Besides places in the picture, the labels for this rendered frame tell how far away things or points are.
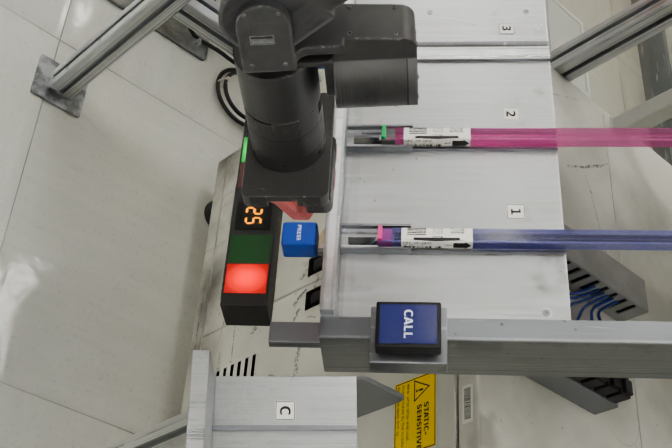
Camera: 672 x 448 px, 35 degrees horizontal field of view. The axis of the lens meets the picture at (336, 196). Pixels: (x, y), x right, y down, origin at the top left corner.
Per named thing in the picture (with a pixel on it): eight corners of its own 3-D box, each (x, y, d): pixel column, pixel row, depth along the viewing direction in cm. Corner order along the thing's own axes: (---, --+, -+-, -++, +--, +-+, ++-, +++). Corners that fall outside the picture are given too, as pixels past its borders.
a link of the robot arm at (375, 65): (239, -77, 72) (231, 7, 66) (411, -86, 71) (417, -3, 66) (260, 57, 81) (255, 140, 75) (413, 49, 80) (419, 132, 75)
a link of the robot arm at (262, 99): (232, 10, 75) (228, 70, 72) (331, 4, 75) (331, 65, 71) (246, 77, 80) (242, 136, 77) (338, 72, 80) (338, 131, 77)
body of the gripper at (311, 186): (336, 107, 86) (330, 43, 80) (329, 211, 80) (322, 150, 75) (256, 108, 87) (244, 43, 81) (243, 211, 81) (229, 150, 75)
